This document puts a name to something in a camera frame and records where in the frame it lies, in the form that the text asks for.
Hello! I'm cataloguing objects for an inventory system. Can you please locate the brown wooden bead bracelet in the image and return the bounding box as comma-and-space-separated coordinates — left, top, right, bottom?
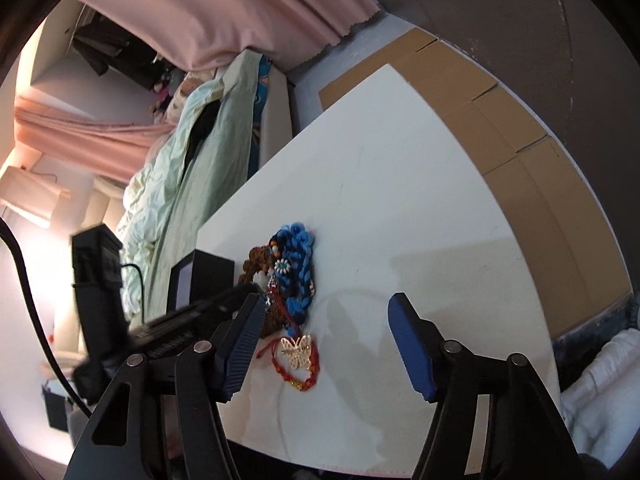
237, 245, 281, 338

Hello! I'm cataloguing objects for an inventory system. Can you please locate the gold butterfly ornament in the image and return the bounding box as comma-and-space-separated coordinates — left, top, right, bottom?
280, 334, 312, 370

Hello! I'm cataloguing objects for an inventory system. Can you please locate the black jewelry box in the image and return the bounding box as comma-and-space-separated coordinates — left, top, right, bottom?
167, 249, 234, 312

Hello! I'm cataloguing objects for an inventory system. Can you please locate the blue braided bracelet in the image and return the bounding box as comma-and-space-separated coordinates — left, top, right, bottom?
268, 221, 317, 326

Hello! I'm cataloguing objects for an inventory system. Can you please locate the red string bracelet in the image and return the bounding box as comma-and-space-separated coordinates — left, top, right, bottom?
256, 335, 321, 392

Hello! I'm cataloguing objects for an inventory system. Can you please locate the light green duvet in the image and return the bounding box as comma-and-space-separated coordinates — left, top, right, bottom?
116, 50, 271, 321

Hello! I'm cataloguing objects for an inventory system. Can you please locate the flat brown cardboard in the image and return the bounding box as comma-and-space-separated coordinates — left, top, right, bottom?
319, 28, 632, 337

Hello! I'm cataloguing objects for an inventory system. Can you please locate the pink curtain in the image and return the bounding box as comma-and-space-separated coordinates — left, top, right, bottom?
79, 0, 380, 72
14, 96, 175, 182

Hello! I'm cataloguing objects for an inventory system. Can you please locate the white sock foot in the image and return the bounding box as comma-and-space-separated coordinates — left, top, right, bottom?
561, 328, 639, 468

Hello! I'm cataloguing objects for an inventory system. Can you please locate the black cable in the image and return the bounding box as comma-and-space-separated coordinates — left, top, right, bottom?
0, 216, 94, 420

